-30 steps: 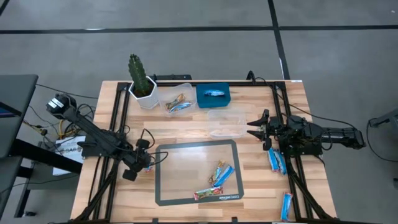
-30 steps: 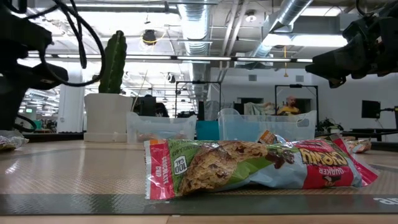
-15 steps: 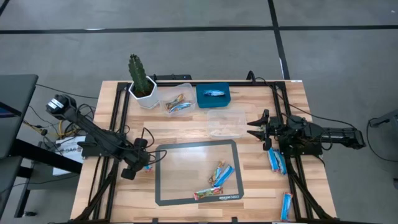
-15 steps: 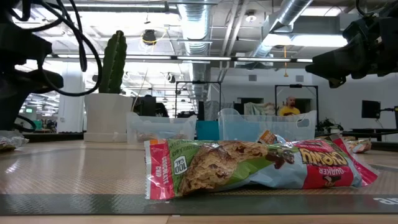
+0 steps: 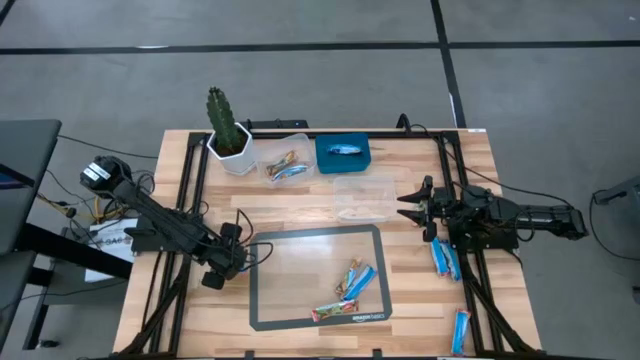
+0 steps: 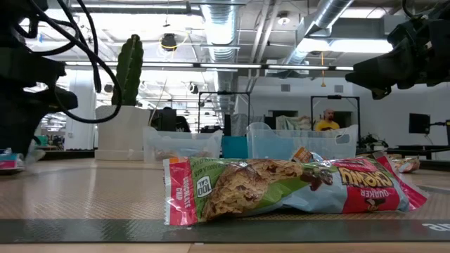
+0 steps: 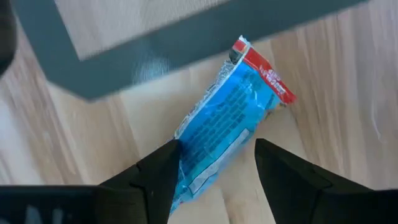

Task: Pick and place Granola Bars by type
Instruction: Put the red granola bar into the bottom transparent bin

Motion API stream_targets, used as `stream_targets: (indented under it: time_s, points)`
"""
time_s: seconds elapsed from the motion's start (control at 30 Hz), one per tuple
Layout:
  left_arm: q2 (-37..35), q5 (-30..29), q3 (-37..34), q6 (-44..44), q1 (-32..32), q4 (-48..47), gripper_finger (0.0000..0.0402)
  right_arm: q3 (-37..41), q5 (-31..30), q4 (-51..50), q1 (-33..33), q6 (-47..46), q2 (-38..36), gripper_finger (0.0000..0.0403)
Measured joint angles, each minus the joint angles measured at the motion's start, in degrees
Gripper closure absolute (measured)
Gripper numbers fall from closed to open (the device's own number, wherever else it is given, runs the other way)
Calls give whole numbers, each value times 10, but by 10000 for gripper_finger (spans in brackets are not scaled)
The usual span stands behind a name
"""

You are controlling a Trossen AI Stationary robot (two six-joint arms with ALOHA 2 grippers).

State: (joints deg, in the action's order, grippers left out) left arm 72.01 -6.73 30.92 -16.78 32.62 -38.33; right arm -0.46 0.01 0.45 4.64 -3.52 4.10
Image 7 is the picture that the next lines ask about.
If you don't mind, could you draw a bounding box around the blue granola bar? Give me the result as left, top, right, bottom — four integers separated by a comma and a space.
169, 34, 298, 215

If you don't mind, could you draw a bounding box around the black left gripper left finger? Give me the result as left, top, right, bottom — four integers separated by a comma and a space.
93, 139, 183, 224

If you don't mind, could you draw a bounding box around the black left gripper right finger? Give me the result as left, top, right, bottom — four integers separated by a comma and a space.
254, 138, 373, 224

